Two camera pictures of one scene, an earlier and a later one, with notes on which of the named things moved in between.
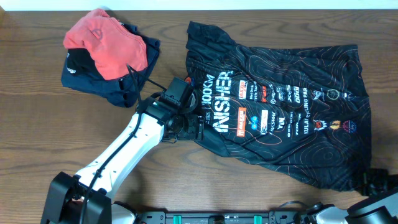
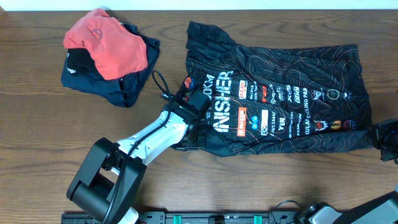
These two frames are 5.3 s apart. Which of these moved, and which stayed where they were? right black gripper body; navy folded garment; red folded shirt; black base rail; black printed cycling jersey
Moved: black printed cycling jersey; right black gripper body
Stayed: navy folded garment; red folded shirt; black base rail
